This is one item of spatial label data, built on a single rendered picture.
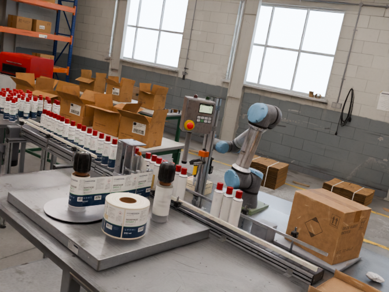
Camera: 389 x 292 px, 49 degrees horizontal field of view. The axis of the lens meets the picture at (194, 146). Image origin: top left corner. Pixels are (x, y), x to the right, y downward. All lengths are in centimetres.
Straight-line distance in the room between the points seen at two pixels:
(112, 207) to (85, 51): 922
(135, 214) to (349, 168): 606
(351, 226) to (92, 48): 923
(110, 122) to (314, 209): 267
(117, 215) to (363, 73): 614
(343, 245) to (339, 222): 14
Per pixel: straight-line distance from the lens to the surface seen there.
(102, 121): 446
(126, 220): 189
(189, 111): 237
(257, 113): 242
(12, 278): 291
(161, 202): 211
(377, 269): 241
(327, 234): 219
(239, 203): 217
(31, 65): 751
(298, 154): 788
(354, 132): 758
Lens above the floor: 171
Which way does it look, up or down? 12 degrees down
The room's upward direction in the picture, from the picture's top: 10 degrees clockwise
